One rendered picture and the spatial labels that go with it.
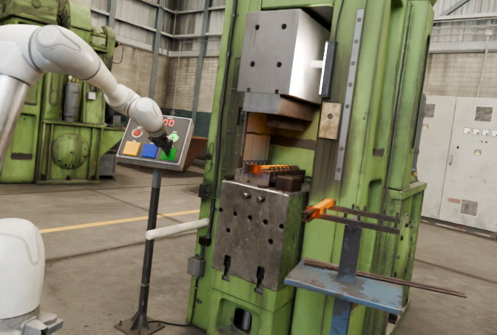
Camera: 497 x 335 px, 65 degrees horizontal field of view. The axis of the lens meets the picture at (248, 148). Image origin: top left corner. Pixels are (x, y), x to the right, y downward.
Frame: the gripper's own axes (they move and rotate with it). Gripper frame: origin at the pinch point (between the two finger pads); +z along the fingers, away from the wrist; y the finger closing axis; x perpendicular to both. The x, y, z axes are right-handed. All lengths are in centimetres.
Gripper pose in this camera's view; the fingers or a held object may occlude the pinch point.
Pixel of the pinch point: (166, 150)
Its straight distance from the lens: 201.0
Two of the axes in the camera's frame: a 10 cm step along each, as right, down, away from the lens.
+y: 9.8, 1.3, -1.2
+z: 0.5, 4.6, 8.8
